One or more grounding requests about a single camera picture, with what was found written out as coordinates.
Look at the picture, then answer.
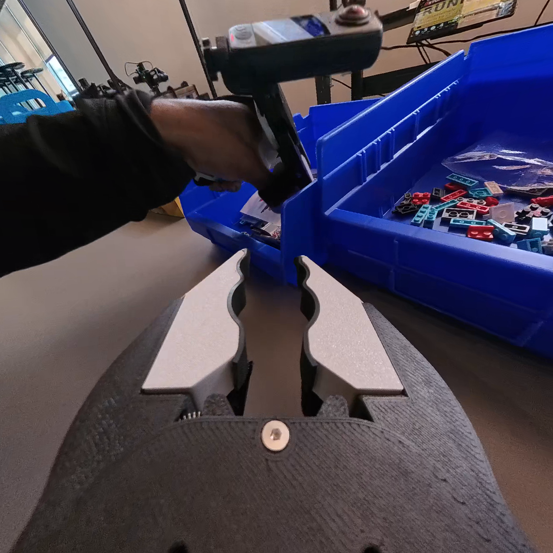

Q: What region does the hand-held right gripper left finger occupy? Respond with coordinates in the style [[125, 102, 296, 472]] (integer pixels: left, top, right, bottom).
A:
[[142, 248, 253, 407]]

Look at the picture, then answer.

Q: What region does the grey desk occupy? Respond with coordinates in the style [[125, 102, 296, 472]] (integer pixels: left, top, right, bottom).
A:
[[0, 212, 553, 553]]

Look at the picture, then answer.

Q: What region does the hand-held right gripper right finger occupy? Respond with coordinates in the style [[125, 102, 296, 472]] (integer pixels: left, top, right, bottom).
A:
[[295, 255, 406, 412]]

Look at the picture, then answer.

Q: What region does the pile of teal red bricks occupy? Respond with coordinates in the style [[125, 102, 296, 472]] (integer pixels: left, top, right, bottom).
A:
[[391, 172, 553, 255]]

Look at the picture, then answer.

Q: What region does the blue plastic bin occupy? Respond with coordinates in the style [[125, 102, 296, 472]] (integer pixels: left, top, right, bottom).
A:
[[317, 24, 553, 360], [178, 97, 381, 287]]

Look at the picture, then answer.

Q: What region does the crumpled clear plastic bag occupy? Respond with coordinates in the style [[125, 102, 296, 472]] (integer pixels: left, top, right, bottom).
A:
[[442, 145, 553, 199]]

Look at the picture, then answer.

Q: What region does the person's left hand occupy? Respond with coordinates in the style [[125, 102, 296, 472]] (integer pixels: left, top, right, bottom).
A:
[[150, 97, 277, 194]]

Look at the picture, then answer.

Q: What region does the thin black pole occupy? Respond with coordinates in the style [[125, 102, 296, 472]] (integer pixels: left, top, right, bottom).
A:
[[179, 0, 217, 98], [67, 0, 126, 93]]

